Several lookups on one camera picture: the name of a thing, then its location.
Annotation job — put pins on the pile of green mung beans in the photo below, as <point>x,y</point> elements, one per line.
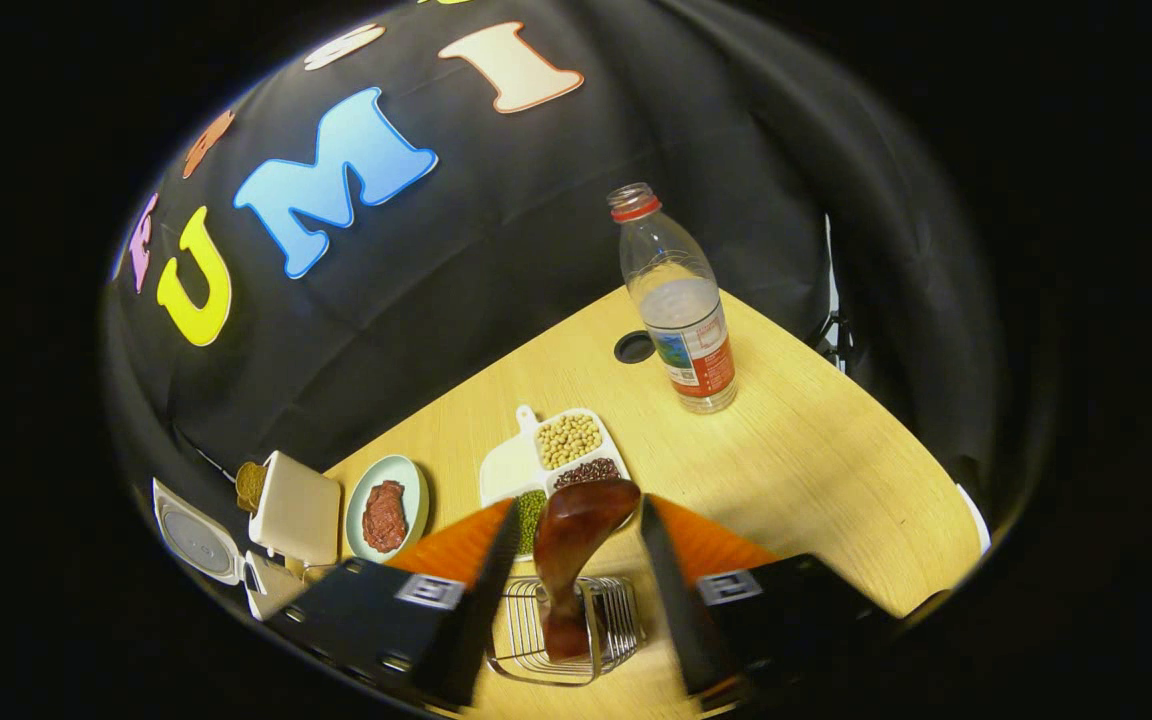
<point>531,520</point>

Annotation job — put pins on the black backdrop cloth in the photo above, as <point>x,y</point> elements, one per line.
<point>536,250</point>

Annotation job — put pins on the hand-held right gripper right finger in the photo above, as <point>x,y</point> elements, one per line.
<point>681,610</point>

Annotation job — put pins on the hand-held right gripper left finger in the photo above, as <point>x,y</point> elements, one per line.
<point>476,620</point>

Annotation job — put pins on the pile of yellow soybeans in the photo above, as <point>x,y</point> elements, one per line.
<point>568,440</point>

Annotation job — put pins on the white rice cooker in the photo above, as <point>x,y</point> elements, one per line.
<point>196,540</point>

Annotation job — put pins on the red meat slice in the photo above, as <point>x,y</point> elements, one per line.
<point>382,535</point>
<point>388,500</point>

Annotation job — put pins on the light green plate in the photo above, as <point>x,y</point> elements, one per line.
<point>414,490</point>

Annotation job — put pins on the black table grommet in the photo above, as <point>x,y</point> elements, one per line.
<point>633,347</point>

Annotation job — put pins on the clear plastic water bottle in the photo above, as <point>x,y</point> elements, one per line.
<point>681,310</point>

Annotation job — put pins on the brown bread slice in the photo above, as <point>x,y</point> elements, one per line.
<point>250,487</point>

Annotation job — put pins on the white divided dish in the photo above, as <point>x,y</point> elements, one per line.
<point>508,470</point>

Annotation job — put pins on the pile of red beans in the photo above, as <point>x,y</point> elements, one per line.
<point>586,472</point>

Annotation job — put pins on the white toaster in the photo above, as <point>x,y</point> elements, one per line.
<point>296,510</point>

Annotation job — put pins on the brown wooden spoon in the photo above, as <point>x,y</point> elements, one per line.
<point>576,530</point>

